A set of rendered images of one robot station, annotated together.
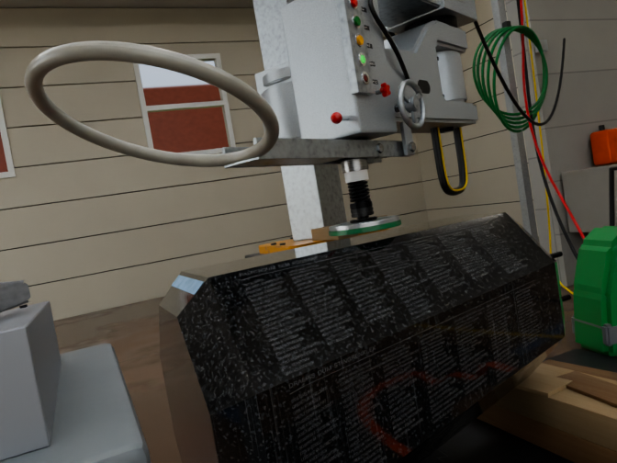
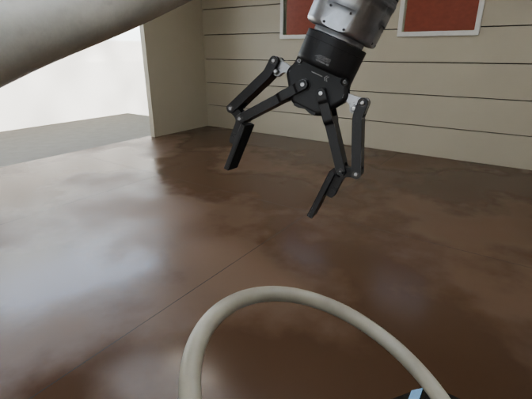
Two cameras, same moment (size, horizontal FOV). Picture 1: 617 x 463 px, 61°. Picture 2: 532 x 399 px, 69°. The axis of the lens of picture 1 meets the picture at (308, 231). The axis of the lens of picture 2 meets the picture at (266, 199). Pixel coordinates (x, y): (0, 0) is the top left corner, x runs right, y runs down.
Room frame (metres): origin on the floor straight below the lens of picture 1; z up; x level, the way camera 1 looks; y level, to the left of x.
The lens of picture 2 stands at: (0.75, -0.06, 1.66)
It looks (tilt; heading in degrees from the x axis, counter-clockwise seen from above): 21 degrees down; 58
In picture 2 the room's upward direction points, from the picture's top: straight up
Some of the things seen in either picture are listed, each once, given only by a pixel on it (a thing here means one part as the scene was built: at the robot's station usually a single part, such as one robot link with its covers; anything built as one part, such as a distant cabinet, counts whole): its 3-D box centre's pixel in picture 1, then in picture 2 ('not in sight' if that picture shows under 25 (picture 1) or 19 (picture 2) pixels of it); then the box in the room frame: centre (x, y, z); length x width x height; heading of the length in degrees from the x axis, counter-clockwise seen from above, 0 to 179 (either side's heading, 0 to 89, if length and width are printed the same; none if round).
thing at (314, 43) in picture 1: (355, 77); not in sight; (1.63, -0.22, 1.30); 0.36 x 0.22 x 0.45; 139
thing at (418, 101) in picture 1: (401, 107); not in sight; (1.58, -0.34, 1.18); 0.15 x 0.10 x 0.15; 139
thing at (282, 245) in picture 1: (321, 240); not in sight; (2.42, -0.05, 0.76); 0.49 x 0.49 x 0.05; 23
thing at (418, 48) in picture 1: (409, 87); not in sight; (1.86, -0.44, 1.28); 0.74 x 0.23 x 0.49; 139
